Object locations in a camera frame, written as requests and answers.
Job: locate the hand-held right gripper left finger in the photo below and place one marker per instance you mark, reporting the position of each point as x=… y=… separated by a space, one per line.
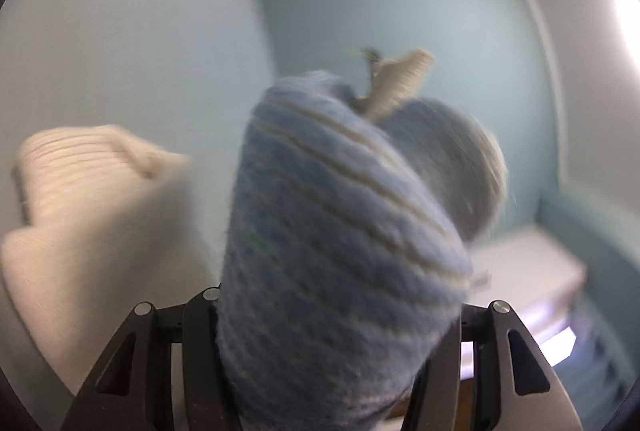
x=200 y=336

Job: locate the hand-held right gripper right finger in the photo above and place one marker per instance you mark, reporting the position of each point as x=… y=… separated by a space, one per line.
x=445 y=391

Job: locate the white and blue knit sweater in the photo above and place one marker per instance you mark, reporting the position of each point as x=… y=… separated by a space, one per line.
x=340 y=236

